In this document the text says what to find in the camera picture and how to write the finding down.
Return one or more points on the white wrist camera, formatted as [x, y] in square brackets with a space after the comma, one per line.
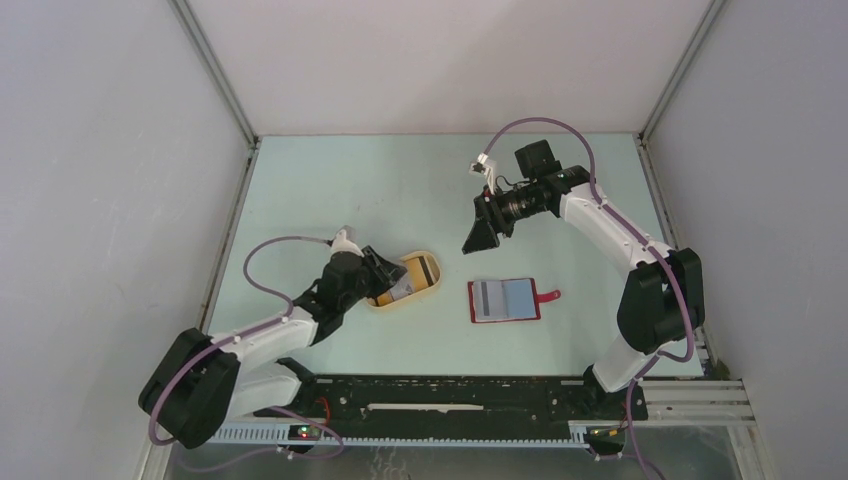
[343, 242]
[485, 167]

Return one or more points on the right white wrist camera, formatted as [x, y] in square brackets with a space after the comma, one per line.
[485, 167]

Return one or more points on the aluminium frame rail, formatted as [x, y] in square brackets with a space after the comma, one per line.
[669, 402]

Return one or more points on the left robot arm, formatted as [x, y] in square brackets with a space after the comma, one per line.
[204, 380]

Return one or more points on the red leather card holder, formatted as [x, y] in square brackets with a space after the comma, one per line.
[523, 300]

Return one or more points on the gold card with stripe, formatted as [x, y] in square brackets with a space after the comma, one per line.
[421, 272]

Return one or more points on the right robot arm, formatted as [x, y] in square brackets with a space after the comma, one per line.
[662, 300]

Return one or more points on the beige oval plastic tray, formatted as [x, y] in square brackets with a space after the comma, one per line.
[382, 302]

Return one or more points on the silver VIP card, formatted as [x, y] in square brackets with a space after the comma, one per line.
[403, 288]

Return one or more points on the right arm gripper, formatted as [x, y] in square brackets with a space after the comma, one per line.
[490, 221]

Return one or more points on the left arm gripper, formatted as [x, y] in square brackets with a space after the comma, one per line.
[385, 273]

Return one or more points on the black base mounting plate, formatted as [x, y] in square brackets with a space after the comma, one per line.
[487, 408]

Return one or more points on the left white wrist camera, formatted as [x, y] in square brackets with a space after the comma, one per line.
[343, 242]

